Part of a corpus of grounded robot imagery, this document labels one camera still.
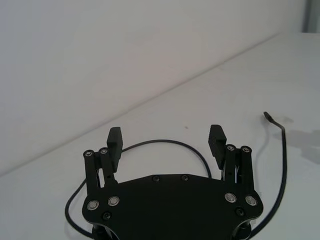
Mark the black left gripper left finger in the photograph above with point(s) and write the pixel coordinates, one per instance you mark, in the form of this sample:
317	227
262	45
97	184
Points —
113	147

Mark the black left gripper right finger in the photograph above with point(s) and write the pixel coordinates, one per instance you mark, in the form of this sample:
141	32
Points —
217	147

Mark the grey striped post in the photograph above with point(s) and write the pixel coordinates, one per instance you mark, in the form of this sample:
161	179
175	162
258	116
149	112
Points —
312	15

